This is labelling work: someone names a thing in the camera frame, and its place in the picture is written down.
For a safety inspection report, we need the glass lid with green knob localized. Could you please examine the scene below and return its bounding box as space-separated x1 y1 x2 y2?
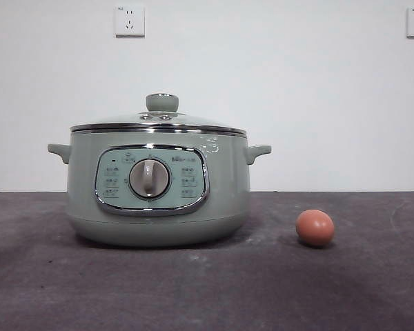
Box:
70 92 246 134

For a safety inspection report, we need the brown egg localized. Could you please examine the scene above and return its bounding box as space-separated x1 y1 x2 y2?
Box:
295 208 335 248

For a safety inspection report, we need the pale green electric cooking pot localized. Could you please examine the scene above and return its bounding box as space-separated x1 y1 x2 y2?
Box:
47 130 273 248

